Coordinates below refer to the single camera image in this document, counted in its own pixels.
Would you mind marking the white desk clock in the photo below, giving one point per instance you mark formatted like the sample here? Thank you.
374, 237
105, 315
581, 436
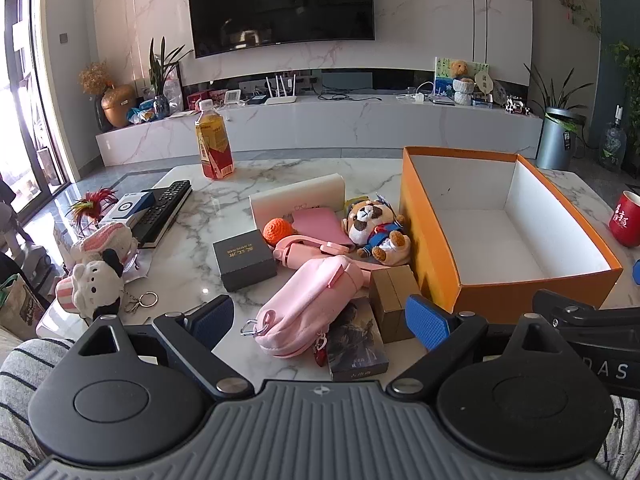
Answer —
232, 96

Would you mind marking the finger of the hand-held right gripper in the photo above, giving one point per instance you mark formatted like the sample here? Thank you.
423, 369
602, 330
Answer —
565, 305

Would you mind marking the green plant in blue vase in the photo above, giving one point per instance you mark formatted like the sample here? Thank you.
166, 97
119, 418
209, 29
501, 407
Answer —
161, 105

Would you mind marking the blue and green painting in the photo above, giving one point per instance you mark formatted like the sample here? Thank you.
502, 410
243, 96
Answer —
442, 80

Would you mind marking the white marble media console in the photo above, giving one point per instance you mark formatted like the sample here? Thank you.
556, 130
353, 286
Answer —
320, 125

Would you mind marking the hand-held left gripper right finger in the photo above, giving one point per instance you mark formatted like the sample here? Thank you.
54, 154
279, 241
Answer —
427, 320

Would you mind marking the teddy bear in white pot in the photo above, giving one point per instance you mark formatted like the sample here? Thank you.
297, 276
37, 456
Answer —
462, 90

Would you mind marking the blue and white box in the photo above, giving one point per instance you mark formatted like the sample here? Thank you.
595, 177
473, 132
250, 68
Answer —
125, 210

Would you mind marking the grey metal bin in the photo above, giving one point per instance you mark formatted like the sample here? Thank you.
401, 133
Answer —
552, 140

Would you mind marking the red cup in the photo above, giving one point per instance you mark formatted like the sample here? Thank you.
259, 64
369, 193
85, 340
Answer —
627, 220

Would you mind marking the grey tablet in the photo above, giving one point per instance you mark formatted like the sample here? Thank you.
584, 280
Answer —
444, 101

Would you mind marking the black remote control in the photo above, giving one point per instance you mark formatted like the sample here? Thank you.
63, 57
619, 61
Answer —
162, 202
160, 236

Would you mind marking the white charger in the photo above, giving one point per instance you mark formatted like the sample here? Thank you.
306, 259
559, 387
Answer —
417, 96

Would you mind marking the clear water jug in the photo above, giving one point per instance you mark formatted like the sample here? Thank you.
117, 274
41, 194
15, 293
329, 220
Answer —
612, 145

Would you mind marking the pink knit plush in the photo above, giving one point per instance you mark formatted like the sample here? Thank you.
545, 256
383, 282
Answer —
102, 240

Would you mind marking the red gift box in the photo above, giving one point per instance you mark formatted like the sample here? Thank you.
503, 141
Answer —
215, 96

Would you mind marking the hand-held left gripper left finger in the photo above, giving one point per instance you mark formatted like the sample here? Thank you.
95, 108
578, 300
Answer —
215, 317

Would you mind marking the long-leaf potted plant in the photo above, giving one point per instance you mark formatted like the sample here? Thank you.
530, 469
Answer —
564, 121

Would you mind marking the black wall television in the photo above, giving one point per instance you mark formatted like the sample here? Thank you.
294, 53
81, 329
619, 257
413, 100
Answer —
280, 5

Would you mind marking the golden vase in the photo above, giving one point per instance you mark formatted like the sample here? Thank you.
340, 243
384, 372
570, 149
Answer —
117, 105

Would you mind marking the dark printed card box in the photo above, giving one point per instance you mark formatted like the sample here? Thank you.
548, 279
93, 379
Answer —
355, 345

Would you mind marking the small brown cardboard box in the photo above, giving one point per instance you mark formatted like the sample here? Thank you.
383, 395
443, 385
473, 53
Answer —
392, 300

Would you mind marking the white rectangular case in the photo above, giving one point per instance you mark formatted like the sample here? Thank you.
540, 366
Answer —
295, 197

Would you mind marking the pink zip pouch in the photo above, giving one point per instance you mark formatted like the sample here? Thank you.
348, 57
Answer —
305, 305

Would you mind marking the printed tote bag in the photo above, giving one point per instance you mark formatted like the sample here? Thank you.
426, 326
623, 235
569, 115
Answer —
20, 307

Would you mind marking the round paper fan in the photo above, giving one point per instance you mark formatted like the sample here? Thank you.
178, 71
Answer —
482, 81

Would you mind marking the cow figurine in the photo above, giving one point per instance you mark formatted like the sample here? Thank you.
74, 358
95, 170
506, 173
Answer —
515, 106

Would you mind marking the black and white plush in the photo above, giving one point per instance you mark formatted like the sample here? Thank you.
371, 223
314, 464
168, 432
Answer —
92, 282

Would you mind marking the red feather toy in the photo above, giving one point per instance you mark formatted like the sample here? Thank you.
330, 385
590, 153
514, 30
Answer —
92, 200

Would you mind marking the blue snack bag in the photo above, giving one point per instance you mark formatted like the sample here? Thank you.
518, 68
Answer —
140, 112

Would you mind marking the pink wallet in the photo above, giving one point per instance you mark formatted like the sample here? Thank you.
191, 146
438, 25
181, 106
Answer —
317, 225

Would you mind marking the brown dog plush toy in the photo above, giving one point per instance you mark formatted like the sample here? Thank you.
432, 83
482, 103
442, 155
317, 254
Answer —
372, 220

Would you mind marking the yellow toy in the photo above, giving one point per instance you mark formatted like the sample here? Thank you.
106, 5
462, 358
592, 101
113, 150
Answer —
356, 203

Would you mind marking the orange cardboard box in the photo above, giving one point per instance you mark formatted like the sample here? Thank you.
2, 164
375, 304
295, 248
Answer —
430, 240

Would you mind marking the white router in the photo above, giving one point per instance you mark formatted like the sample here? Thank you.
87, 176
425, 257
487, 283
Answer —
280, 100

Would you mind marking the pink selfie stick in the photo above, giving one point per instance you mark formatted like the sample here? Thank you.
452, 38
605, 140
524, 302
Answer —
300, 252

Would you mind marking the yellow tea bottle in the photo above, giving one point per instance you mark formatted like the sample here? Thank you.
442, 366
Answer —
215, 145

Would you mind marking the leafy green plant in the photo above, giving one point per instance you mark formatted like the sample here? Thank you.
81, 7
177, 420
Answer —
627, 67

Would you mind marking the orange ball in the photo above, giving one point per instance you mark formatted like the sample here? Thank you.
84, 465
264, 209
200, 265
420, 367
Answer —
277, 231

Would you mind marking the dried flowers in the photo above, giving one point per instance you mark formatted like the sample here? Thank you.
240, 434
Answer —
95, 76

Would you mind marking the small black box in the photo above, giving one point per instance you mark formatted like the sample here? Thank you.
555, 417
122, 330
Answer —
244, 260

